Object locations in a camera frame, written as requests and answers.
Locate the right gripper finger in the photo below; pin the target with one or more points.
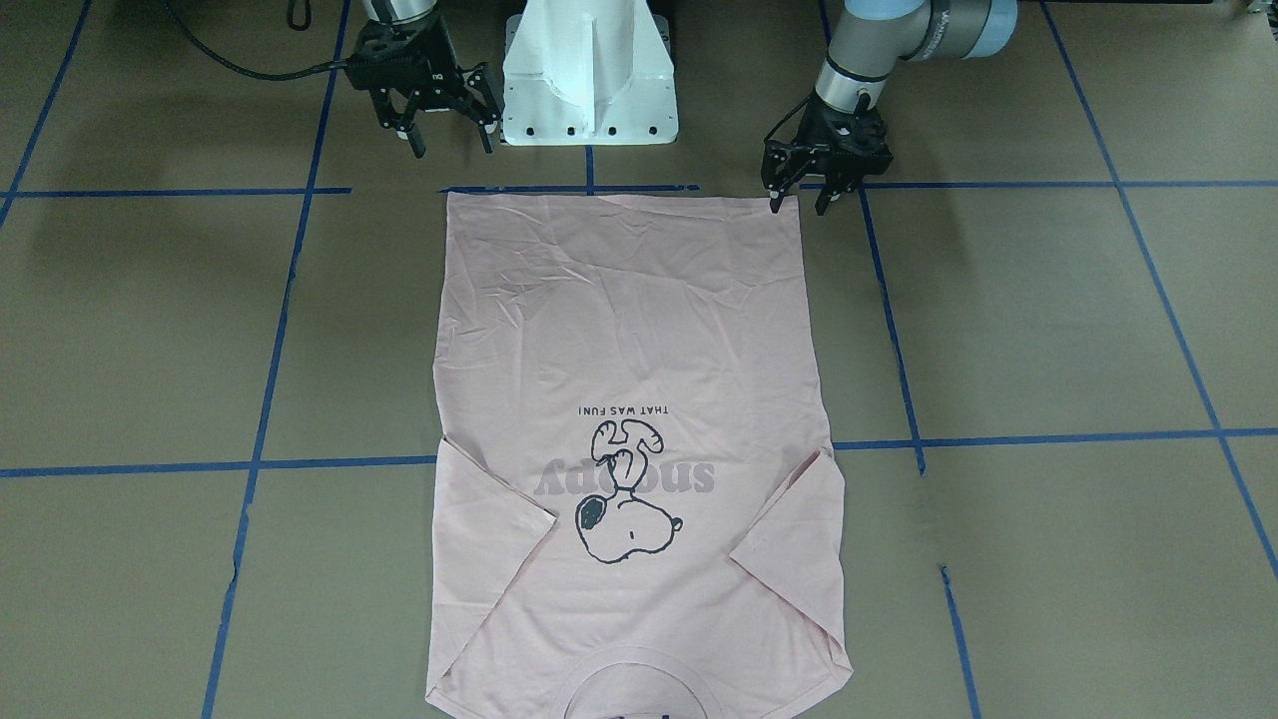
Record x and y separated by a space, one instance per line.
486 121
408 131

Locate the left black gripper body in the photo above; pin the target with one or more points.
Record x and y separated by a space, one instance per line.
821 133

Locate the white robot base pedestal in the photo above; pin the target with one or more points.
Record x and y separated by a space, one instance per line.
588 73

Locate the pink printed t-shirt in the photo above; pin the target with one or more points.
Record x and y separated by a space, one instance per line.
637 511

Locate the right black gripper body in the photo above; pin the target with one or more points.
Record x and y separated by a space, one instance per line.
446 76

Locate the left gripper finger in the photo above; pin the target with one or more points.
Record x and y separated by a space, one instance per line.
827 197
777 198

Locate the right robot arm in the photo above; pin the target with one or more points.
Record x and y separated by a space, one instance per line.
399 13

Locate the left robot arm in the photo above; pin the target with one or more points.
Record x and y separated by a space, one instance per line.
872 37

